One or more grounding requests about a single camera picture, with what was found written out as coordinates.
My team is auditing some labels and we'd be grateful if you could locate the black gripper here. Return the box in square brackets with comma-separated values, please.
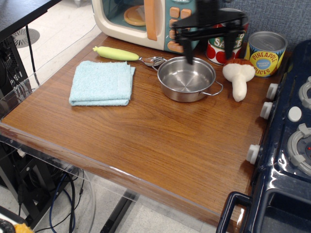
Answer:
[172, 0, 246, 65]

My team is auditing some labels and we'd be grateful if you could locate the light blue folded towel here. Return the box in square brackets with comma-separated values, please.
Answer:
[69, 61, 135, 106]

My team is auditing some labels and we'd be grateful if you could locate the black cable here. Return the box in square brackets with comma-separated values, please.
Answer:
[34, 169, 86, 233]

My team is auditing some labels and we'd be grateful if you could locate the clear acrylic barrier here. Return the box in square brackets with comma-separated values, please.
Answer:
[0, 20, 100, 119]

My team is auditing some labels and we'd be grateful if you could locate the dark blue toy stove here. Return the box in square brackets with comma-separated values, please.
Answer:
[217, 40, 311, 233]

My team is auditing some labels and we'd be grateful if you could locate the pineapple slices can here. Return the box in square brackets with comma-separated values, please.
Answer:
[244, 31, 288, 78]

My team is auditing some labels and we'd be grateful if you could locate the spoon with green handle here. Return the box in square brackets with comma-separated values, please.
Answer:
[93, 46, 166, 67]

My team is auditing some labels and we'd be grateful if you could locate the blue cable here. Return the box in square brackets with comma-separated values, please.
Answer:
[49, 172, 76, 233]

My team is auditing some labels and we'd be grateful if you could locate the stainless steel pot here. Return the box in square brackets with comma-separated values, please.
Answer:
[152, 56, 223, 103]

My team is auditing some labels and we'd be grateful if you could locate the toy microwave oven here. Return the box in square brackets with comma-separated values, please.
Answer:
[92, 0, 198, 53]

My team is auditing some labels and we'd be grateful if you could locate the tomato sauce can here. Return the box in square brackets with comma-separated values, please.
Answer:
[206, 8, 249, 65]

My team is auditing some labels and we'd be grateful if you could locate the black side desk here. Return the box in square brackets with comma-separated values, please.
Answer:
[0, 0, 60, 41]

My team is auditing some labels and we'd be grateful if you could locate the yellow object at corner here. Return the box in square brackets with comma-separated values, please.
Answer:
[11, 224, 34, 233]

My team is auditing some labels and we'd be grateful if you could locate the plush mushroom toy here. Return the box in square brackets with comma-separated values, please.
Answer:
[223, 59, 255, 102]

